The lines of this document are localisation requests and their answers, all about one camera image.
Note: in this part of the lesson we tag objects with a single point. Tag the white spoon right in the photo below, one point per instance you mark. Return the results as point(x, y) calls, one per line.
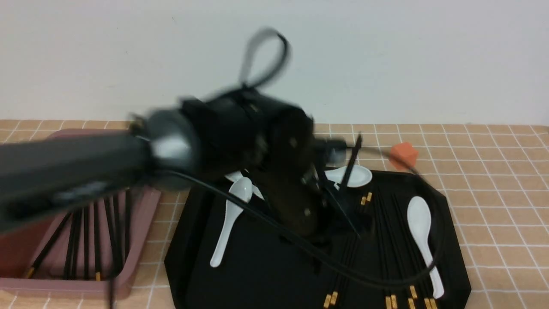
point(419, 223)

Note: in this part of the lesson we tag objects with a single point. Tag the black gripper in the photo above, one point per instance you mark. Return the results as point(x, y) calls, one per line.
point(272, 143)

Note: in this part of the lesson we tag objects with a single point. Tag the orange cube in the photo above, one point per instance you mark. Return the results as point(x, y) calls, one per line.
point(403, 155)

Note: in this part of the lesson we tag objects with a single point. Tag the pink plastic bin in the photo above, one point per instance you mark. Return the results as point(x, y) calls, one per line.
point(141, 223)

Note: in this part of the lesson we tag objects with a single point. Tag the diagonal chopstick in bin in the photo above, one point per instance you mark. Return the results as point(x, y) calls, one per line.
point(48, 246)

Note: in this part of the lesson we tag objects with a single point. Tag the black octagonal tray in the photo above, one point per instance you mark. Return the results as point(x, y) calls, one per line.
point(260, 270)

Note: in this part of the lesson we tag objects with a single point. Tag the white spoon under left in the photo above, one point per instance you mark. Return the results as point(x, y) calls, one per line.
point(235, 176)

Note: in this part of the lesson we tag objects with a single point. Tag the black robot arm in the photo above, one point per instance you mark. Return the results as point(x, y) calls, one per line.
point(173, 151)

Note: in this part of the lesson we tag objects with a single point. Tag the white spoon far left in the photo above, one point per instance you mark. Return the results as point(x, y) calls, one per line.
point(242, 189)

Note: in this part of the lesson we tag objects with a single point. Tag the white spoon top centre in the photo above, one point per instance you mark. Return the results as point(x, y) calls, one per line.
point(359, 177)

